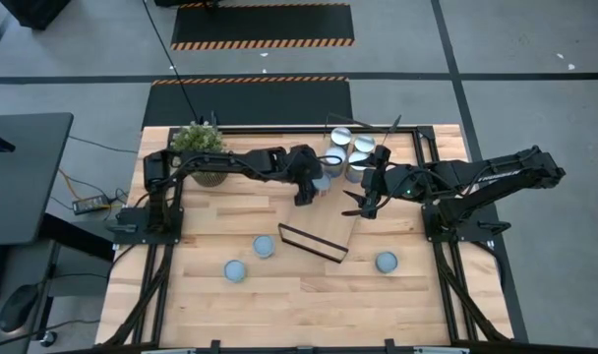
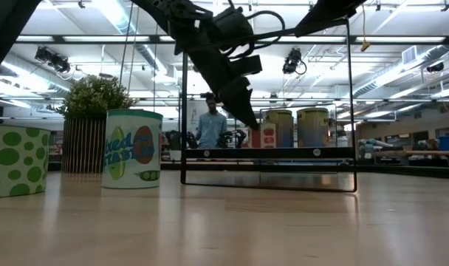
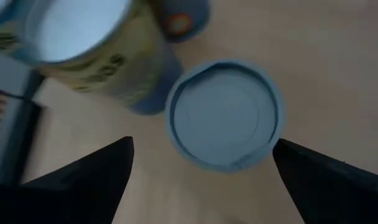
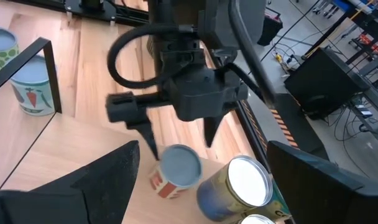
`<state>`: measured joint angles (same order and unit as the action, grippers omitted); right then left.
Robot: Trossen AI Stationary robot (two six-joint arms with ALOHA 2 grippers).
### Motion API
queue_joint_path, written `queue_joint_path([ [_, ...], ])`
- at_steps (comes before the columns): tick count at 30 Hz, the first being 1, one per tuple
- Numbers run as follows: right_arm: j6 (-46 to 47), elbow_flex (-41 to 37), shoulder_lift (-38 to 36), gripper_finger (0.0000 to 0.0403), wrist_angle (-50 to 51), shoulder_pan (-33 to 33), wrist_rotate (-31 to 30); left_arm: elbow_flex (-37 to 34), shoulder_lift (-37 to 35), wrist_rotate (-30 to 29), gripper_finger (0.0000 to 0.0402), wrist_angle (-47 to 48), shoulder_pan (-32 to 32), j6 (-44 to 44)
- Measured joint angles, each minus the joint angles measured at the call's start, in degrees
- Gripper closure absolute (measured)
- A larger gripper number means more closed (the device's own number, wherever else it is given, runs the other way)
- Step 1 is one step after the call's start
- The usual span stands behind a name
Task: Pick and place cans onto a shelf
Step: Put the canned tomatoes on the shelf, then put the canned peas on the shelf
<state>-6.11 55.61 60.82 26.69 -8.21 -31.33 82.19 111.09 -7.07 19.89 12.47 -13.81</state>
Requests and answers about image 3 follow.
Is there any mixed vegetables label can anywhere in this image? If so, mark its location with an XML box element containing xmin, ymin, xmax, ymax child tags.
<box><xmin>148</xmin><ymin>0</ymin><xmax>212</xmax><ymax>43</ymax></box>

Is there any yellow label can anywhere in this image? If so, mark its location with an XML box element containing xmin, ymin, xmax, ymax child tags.
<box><xmin>0</xmin><ymin>0</ymin><xmax>31</xmax><ymax>63</ymax></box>

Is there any green polka dot can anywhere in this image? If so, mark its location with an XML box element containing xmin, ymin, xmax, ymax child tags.
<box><xmin>19</xmin><ymin>0</ymin><xmax>184</xmax><ymax>116</ymax></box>

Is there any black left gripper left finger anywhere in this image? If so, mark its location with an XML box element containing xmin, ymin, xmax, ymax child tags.
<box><xmin>0</xmin><ymin>136</ymin><xmax>135</xmax><ymax>224</ymax></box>

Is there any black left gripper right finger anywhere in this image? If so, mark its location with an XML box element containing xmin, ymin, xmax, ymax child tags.
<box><xmin>272</xmin><ymin>138</ymin><xmax>378</xmax><ymax>224</ymax></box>

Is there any short blue-grey can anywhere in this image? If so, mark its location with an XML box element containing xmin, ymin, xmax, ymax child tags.
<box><xmin>164</xmin><ymin>58</ymin><xmax>285</xmax><ymax>174</ymax></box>

